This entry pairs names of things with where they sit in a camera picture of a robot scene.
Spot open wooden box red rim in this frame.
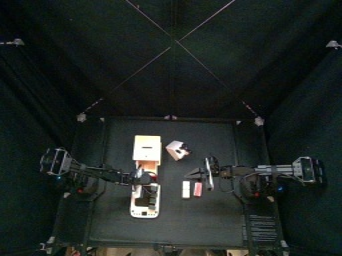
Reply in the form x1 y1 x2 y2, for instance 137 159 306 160
135 159 161 175

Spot white yellow box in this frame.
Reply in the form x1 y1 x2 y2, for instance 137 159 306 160
132 134 163 162

